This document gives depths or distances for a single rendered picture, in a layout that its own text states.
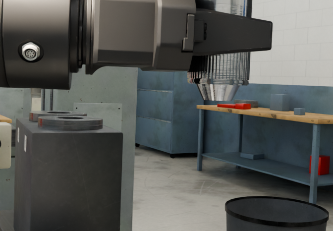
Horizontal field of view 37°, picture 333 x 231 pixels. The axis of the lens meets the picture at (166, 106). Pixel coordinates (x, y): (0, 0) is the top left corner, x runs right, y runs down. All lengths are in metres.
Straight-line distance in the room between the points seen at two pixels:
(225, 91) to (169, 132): 7.32
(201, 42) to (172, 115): 7.30
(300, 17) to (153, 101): 2.89
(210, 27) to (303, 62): 6.06
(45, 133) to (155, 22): 0.35
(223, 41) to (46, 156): 0.36
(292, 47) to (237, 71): 6.20
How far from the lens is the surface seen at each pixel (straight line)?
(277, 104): 6.21
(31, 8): 0.33
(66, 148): 0.66
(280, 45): 6.73
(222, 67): 0.36
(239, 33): 0.36
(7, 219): 0.96
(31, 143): 0.65
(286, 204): 2.65
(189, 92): 7.74
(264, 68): 6.93
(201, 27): 0.34
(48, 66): 0.34
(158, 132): 8.00
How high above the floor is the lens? 1.20
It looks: 3 degrees down
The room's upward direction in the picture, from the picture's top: 2 degrees clockwise
